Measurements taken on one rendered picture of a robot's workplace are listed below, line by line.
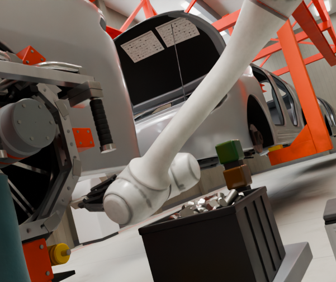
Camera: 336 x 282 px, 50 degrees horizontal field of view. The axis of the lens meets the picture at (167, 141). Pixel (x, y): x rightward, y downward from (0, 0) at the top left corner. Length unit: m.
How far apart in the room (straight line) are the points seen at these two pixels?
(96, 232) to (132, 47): 3.77
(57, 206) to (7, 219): 0.28
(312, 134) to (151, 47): 2.08
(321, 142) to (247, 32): 3.51
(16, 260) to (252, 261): 0.54
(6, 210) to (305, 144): 3.73
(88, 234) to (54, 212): 6.00
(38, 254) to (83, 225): 6.10
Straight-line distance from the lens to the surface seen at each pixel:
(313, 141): 4.26
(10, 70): 0.90
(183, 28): 4.21
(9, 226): 0.85
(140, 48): 4.43
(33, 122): 0.94
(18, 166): 1.20
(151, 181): 0.76
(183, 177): 0.88
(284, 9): 0.79
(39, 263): 1.04
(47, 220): 1.08
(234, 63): 0.80
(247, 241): 0.46
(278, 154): 4.34
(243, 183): 0.67
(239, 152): 0.68
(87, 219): 7.05
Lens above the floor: 0.61
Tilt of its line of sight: 7 degrees up
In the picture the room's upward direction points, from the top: 16 degrees counter-clockwise
